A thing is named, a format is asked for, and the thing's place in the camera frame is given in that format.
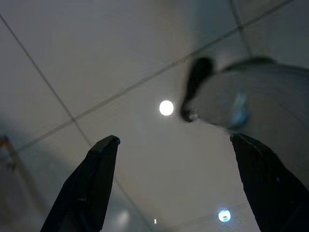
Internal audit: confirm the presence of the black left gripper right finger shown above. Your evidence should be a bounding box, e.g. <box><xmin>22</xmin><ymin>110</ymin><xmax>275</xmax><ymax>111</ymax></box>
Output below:
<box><xmin>231</xmin><ymin>133</ymin><xmax>309</xmax><ymax>232</ymax></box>

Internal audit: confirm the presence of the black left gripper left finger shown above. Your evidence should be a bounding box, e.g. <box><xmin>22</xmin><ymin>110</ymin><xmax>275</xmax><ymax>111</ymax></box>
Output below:
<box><xmin>40</xmin><ymin>135</ymin><xmax>121</xmax><ymax>232</ymax></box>

